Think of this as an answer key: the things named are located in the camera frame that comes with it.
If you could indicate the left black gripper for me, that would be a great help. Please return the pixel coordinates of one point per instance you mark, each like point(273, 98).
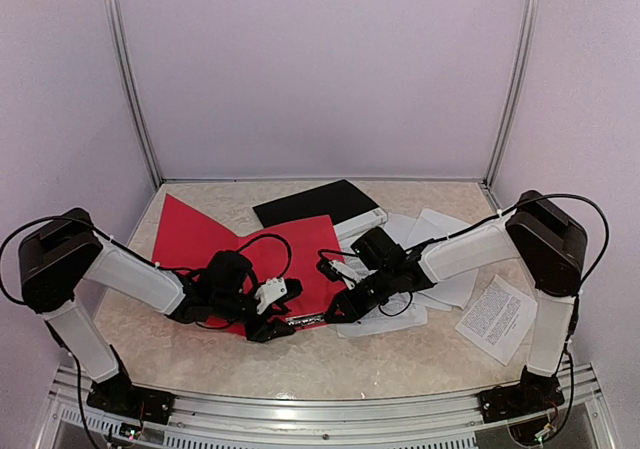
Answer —
point(266, 332)

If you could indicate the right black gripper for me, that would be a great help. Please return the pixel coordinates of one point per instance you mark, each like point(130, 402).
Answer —
point(350, 308)

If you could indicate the red folder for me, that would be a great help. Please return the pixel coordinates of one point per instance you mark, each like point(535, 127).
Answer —
point(248, 285)

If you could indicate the white sheet top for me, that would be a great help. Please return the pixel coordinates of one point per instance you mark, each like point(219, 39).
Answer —
point(432, 225)

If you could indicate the white sheet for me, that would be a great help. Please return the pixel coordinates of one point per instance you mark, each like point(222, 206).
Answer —
point(454, 292)
point(432, 225)

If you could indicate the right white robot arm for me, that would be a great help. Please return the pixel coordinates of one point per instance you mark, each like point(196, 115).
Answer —
point(547, 243)

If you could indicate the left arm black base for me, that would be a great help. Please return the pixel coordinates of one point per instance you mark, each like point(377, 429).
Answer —
point(120, 396)

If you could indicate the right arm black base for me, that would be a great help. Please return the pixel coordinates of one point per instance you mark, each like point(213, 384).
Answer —
point(531, 394)

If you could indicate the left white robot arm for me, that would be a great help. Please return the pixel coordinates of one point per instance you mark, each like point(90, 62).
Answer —
point(64, 250)

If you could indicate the black folder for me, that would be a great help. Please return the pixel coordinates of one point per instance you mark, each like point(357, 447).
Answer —
point(351, 211)

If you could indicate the printed text sheet centre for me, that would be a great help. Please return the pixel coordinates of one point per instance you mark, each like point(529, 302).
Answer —
point(399, 313)

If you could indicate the printed text sheet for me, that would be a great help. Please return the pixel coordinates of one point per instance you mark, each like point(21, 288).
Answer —
point(499, 320)
point(399, 313)

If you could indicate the blank white sheet lower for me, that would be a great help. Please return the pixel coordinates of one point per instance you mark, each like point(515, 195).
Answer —
point(454, 292)

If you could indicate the printed text sheet right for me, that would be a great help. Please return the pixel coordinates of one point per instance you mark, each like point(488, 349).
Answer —
point(499, 320)

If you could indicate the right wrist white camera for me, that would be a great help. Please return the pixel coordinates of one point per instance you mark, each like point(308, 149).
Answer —
point(336, 271)

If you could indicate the aluminium front rail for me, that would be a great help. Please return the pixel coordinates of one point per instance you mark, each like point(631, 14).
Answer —
point(446, 420)

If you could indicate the right aluminium frame post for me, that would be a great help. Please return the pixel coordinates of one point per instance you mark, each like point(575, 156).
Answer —
point(514, 89)

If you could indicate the aluminium frame post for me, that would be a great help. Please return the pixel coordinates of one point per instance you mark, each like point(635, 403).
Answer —
point(131, 93)
point(514, 89)

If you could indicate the left aluminium frame post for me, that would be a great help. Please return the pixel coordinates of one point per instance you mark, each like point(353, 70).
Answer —
point(131, 93)

